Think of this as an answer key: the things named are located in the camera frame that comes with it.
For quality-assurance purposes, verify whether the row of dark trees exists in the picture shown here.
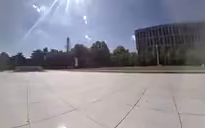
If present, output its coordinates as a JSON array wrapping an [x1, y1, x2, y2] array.
[[0, 40, 188, 70]]

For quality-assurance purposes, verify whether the pale paved plaza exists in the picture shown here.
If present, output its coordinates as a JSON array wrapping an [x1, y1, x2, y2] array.
[[0, 69, 205, 128]]

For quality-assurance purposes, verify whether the tall thin tower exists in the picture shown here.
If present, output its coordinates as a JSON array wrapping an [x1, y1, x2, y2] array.
[[65, 36, 71, 54]]

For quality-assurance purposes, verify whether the pale pole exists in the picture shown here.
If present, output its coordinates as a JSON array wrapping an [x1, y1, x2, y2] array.
[[155, 43, 160, 66]]

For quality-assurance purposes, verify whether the large dark grid-fronted building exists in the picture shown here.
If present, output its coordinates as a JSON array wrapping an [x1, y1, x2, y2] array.
[[134, 21, 205, 66]]

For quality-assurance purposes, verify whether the low concrete wall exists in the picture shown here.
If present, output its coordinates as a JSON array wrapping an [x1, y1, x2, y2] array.
[[13, 65, 44, 72]]

